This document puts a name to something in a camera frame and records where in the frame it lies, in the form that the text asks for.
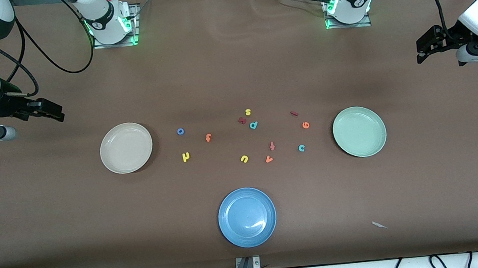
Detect blue round plate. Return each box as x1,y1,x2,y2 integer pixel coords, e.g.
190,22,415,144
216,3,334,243
215,185,280,251

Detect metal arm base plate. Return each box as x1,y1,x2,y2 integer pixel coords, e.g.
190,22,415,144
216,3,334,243
89,3,142,50
321,0,373,32

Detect short black arm cable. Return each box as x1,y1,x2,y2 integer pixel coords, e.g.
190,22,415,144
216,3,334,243
0,32,40,100

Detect beige round plate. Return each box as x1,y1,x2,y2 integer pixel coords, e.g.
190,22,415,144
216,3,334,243
97,120,156,176

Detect green round plate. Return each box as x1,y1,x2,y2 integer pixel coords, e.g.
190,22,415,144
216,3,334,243
330,104,389,160

